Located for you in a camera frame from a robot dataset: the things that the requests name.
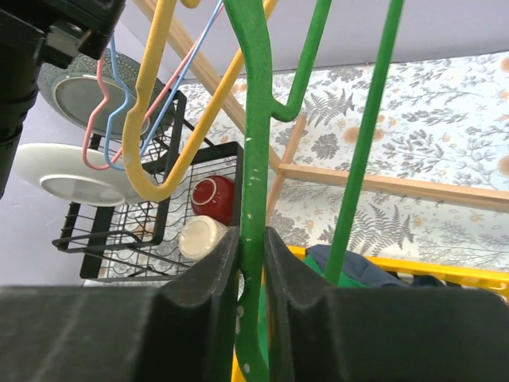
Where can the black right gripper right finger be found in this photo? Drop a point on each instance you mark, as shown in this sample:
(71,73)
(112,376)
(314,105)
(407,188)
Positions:
(320,332)

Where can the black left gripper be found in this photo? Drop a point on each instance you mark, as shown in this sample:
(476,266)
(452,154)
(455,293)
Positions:
(38,32)

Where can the green tank top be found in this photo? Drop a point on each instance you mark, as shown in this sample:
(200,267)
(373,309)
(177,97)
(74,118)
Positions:
(310,262)

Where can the green plastic hanger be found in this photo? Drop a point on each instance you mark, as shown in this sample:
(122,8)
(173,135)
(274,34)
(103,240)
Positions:
(248,21)

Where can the yellow plastic hanger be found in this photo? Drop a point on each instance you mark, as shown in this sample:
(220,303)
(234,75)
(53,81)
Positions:
(167,30)

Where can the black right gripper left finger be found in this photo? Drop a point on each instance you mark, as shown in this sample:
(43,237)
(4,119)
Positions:
(182,331)

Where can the black wire dish rack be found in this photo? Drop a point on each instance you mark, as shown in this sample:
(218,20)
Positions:
(140,241)

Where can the yellow plastic tray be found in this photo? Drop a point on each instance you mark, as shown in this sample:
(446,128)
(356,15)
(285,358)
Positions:
(494,281)

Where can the navy blue tank top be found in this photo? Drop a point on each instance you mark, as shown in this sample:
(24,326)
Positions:
(359,272)

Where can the beige ceramic mug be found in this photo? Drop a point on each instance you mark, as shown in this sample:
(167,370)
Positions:
(200,236)

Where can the red cup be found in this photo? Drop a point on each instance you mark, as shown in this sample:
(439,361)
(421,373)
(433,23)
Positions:
(213,196)

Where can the white ceramic plate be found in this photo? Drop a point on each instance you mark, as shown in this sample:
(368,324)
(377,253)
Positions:
(59,169)

